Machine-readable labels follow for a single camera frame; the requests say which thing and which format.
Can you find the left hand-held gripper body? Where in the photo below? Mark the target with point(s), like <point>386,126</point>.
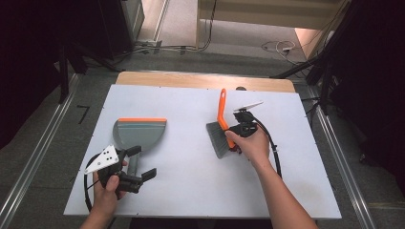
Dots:
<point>105,159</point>

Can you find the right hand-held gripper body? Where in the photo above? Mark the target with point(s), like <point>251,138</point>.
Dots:
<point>245,122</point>

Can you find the grey dustpan with orange edge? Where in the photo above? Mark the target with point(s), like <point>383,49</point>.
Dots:
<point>140,133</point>

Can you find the orange brush with grey bristles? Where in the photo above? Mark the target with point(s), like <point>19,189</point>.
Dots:
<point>216,136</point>

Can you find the person's right hand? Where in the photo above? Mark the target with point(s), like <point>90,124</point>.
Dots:
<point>251,148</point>

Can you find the person's left hand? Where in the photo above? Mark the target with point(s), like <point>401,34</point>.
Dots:
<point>106,198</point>

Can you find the small dark round object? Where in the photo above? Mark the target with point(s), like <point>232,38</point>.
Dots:
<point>241,88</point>

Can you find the white board sheet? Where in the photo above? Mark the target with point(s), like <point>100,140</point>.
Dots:
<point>184,178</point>

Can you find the light wooden table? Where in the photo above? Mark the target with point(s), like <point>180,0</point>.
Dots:
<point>191,80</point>

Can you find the black metal stand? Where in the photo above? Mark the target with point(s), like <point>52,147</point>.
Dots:
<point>65,73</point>
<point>324,63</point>

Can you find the light wooden panel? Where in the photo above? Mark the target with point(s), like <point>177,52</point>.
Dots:
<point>307,41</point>

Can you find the beige wooden furniture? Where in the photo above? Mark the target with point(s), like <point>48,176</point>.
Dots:
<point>270,14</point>

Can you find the black curtain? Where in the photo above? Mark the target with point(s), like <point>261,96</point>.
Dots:
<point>375,79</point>
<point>28,63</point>

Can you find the black cabinet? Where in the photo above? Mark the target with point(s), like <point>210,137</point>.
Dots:
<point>119,25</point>

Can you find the metal floor rail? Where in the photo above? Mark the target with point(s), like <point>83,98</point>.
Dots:
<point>38,152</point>
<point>160,22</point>
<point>344,165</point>

